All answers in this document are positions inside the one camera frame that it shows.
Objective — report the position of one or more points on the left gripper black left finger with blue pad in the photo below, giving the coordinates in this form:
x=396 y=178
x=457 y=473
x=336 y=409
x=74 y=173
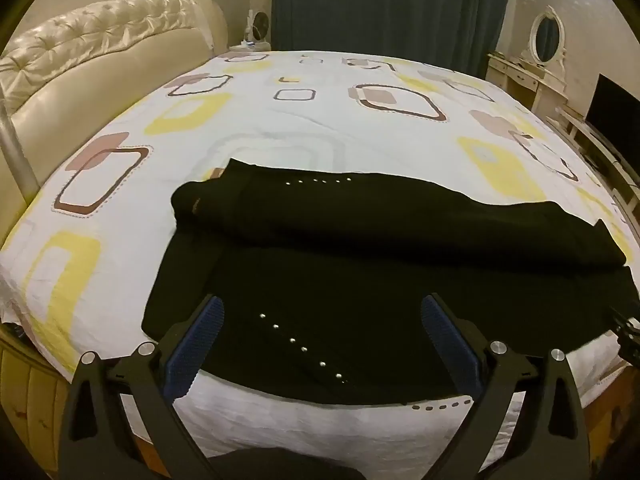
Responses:
x=96 y=439

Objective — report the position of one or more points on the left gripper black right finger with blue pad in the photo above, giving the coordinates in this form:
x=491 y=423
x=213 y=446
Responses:
x=550 y=439

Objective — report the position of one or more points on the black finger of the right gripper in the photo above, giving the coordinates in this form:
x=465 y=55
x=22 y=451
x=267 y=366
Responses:
x=627 y=336

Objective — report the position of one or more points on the black pants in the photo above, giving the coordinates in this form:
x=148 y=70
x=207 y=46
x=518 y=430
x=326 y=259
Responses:
x=328 y=282

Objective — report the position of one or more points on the white tv cabinet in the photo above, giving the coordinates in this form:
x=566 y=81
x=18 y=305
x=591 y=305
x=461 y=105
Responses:
x=610 y=166

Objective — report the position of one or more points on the white patterned bed sheet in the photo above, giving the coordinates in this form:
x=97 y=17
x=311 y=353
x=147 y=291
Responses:
x=78 y=266

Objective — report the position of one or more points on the black flat television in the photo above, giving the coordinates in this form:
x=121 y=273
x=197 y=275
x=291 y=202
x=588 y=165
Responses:
x=614 y=112

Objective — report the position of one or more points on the white dressing table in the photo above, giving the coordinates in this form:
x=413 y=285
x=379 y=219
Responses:
x=534 y=87

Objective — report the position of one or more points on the white oval vanity mirror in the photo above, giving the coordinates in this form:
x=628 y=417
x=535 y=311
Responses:
x=546 y=41

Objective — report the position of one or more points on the cream tufted leather headboard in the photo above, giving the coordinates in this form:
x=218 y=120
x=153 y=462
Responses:
x=65 y=79

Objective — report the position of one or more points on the dark teal curtain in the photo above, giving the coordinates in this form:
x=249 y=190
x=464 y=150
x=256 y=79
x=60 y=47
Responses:
x=455 y=34

